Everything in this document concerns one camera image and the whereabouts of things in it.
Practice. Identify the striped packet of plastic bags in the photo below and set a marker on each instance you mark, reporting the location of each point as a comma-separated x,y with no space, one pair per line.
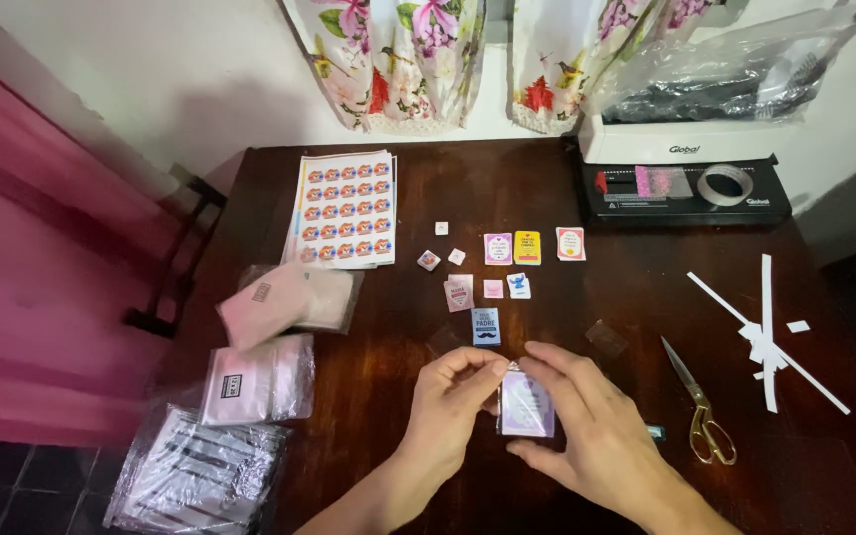
197,475

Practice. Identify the white card with blue character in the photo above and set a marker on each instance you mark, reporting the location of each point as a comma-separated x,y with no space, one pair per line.
518,286

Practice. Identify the pink fabric curtain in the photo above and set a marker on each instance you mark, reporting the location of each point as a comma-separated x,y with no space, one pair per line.
41,282

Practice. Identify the small pink glitter bag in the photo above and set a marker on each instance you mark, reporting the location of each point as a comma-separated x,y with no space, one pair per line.
662,182

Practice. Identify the stack of sticker sheets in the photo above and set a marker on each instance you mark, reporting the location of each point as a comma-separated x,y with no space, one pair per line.
346,212

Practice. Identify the person's right hand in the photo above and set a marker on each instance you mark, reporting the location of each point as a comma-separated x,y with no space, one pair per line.
606,438

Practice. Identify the person's left hand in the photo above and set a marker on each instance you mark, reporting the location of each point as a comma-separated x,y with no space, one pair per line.
435,416

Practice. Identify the small pink square card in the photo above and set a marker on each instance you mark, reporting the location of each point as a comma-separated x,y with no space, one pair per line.
493,289

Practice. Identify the yellow mini card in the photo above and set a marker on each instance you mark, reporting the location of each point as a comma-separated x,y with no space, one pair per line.
527,247

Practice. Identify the pink heart mini card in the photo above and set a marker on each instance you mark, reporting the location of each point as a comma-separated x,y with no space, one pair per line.
459,294

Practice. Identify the floral curtain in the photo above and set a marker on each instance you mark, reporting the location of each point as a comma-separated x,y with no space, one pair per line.
569,59
391,59

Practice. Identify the small clear plastic bag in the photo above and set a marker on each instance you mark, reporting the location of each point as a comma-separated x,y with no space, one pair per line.
606,339
444,342

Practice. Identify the heap of white paper strips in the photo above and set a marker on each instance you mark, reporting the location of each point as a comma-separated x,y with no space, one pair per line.
767,342

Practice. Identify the small white orange-print card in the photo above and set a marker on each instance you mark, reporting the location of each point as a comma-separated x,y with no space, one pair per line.
429,260

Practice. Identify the large clear plastic bag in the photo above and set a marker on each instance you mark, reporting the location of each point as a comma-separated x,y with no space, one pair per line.
725,74

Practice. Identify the black metal stand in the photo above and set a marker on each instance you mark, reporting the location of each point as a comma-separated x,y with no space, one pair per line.
175,252

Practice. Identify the blue moustache mini card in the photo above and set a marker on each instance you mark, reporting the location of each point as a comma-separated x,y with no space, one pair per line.
486,327

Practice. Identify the white pink-bordered mini card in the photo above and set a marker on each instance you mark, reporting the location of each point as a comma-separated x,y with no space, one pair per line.
571,244

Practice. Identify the purple mini card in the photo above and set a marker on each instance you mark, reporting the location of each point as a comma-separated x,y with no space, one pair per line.
498,249

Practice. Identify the white packet of small bags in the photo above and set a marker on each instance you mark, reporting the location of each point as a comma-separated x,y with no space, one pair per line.
250,383

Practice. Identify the pink packet of small bags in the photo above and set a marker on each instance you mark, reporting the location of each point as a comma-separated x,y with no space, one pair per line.
279,301

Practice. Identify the clear tape roll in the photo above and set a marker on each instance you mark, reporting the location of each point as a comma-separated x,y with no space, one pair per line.
725,186

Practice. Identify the tiny white square card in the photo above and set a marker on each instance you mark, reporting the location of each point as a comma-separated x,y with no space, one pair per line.
441,228
456,256

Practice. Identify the black and white binding machine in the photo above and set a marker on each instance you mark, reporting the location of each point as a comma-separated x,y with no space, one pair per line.
684,141

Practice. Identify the small teal object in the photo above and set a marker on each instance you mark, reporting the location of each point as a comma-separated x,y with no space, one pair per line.
656,433

